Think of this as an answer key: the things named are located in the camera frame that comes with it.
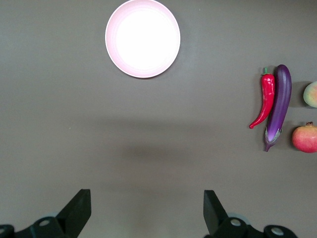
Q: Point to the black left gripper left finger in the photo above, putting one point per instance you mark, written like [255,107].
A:
[64,223]

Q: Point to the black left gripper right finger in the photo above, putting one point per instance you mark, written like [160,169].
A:
[218,223]

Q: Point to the red pomegranate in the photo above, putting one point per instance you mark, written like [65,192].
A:
[305,138]

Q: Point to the purple eggplant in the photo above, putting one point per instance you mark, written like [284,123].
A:
[281,99]

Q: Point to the red chili pepper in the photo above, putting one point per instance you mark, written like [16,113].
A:
[268,91]

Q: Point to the peach fruit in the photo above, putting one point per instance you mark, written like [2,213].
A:
[311,95]

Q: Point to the brown table cover sheet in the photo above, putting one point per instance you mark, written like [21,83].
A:
[74,124]

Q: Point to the pink round plate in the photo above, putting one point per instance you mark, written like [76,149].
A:
[142,39]

